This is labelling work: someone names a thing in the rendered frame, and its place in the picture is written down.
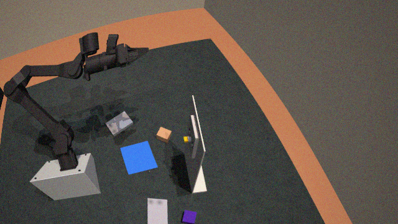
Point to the purple square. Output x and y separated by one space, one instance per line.
189 217

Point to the tan box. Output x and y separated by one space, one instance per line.
164 134

